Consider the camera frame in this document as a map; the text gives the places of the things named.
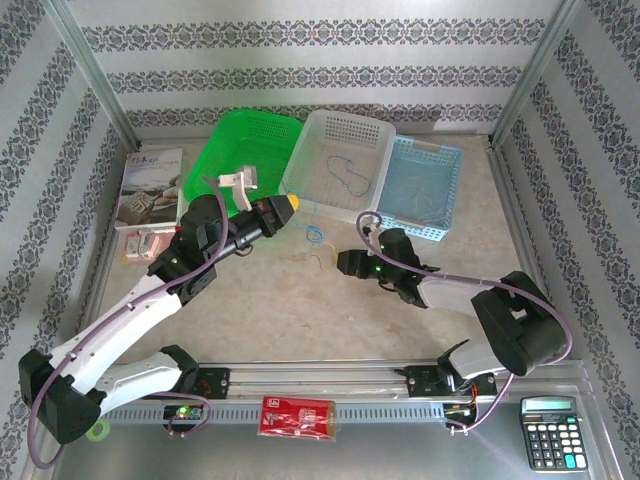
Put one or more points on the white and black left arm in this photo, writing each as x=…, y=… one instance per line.
x=125, y=315

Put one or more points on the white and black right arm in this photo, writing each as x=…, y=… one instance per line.
x=450, y=295

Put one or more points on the light blue plastic basket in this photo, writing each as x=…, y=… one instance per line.
x=400, y=226

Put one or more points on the white marker with red cap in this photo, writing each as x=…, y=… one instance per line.
x=155, y=230

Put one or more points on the pink item in clear pack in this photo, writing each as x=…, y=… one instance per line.
x=140, y=247

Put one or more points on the book with photo cover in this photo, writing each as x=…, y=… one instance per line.
x=150, y=190

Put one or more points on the white plastic basket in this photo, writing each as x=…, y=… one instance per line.
x=340, y=145

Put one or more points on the green plastic basket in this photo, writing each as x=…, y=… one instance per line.
x=240, y=145

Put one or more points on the small circuit board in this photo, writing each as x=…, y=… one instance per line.
x=457, y=408
x=185, y=412

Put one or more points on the red packet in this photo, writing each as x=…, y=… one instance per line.
x=295, y=417

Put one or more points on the green tape roll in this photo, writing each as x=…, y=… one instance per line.
x=102, y=432

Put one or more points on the black calculator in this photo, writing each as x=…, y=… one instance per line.
x=552, y=435

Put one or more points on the aluminium frame side rail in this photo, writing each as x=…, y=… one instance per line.
x=520, y=225

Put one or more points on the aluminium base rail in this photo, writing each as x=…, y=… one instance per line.
x=310, y=375

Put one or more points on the aluminium frame post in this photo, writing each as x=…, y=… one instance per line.
x=535, y=70

